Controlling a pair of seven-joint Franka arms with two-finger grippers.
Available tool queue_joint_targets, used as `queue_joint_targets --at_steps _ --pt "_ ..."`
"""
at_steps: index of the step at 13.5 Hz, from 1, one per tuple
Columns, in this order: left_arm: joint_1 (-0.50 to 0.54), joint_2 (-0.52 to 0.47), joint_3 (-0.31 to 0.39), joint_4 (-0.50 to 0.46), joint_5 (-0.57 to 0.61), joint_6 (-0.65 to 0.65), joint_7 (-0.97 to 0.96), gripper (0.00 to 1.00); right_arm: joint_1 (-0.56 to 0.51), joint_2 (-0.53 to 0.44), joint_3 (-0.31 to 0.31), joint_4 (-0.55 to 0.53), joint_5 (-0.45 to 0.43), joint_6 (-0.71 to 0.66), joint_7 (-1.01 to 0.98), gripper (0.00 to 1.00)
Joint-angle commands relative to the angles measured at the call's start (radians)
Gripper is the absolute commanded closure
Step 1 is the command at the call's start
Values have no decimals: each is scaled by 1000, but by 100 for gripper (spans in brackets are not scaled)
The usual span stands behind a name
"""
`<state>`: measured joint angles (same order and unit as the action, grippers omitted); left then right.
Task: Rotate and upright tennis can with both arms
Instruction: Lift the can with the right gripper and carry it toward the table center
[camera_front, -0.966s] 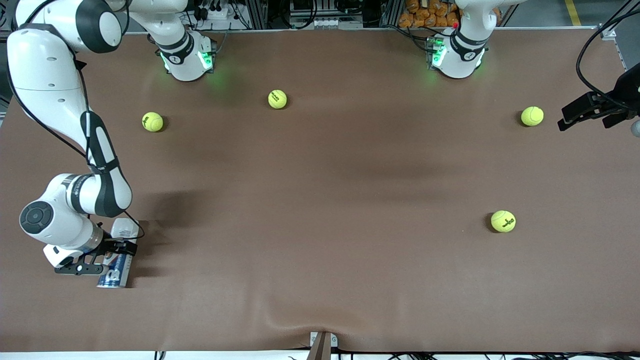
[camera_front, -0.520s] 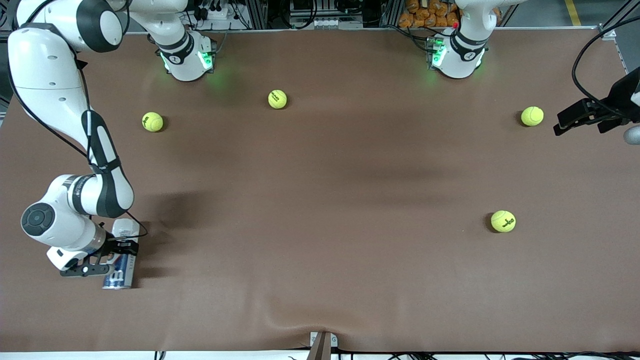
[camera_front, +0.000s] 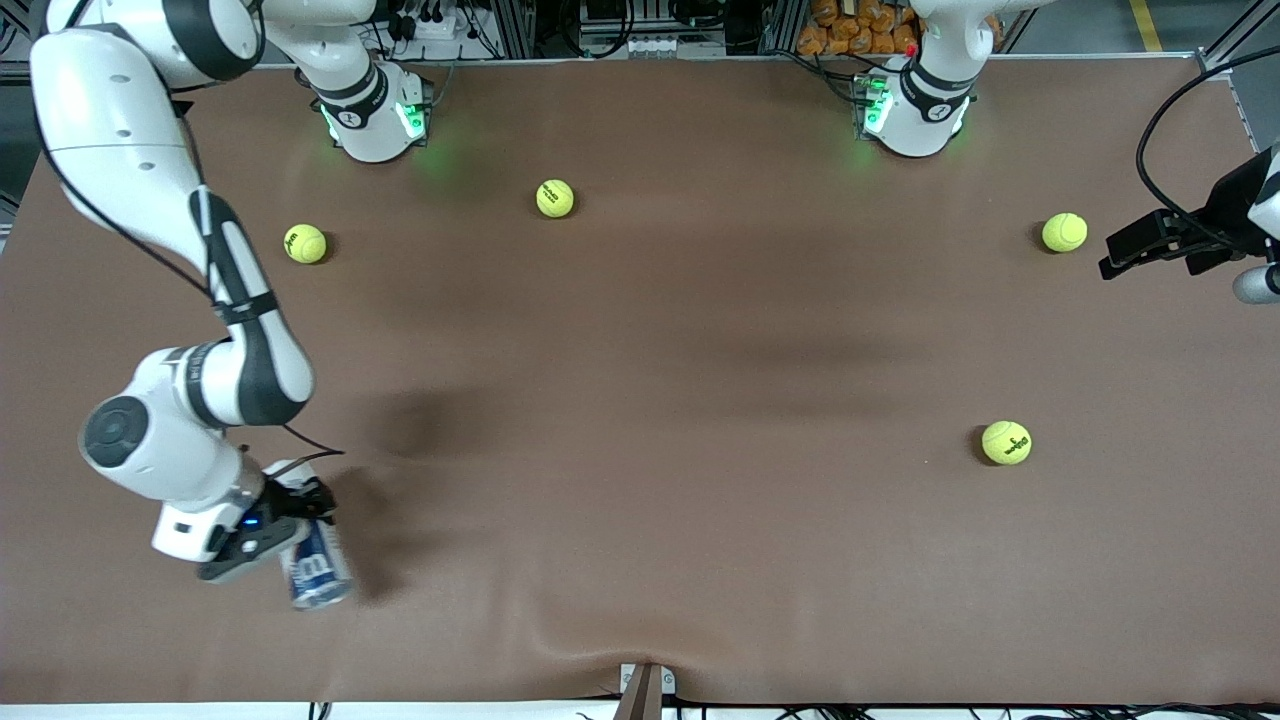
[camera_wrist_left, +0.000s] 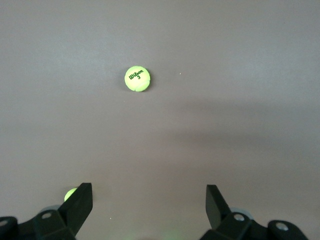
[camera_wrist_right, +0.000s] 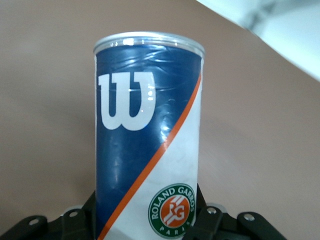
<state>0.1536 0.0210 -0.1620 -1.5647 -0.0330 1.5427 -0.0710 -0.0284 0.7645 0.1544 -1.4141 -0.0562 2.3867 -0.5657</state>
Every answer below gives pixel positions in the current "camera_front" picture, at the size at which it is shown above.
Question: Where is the grey electronics box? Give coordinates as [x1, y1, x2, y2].
[580, 0, 728, 58]

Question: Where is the clear tennis ball can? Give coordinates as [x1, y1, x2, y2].
[265, 460, 354, 611]

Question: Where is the white power strip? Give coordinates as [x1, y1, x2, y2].
[395, 8, 463, 41]

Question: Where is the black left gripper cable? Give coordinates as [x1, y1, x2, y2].
[1137, 45, 1280, 251]

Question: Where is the pile of orange objects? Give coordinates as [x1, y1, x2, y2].
[797, 0, 921, 57]

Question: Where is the metal table edge bracket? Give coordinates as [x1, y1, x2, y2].
[619, 663, 677, 720]

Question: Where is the aluminium frame post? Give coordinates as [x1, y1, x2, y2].
[1195, 0, 1280, 83]
[0, 0, 46, 86]

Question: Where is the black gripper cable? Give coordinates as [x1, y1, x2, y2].
[35, 90, 347, 477]
[1137, 45, 1280, 251]

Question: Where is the brown table mat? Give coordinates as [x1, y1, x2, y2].
[0, 55, 1280, 706]

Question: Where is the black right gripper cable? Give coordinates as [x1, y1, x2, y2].
[35, 90, 347, 477]

